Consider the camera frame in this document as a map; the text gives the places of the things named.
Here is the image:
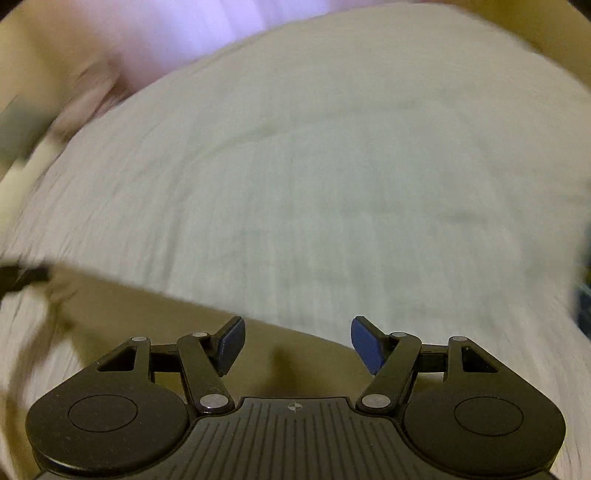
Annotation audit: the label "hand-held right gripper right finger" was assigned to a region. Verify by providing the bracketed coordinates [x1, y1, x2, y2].
[351, 316, 499, 411]

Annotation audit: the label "khaki pants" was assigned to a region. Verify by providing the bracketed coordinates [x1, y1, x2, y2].
[9, 265, 379, 416]

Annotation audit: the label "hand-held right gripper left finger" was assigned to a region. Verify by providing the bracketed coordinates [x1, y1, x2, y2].
[95, 316, 245, 415]

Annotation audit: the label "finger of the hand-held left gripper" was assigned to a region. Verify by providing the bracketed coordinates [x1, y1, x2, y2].
[0, 261, 51, 300]

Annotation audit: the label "grey pillow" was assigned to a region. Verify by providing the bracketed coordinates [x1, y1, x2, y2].
[0, 95, 51, 162]

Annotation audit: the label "sheer pale curtain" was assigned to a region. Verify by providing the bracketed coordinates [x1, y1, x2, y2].
[104, 0, 335, 100]

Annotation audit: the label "white quilted bedspread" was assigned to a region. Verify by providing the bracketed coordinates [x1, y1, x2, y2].
[0, 4, 591, 480]

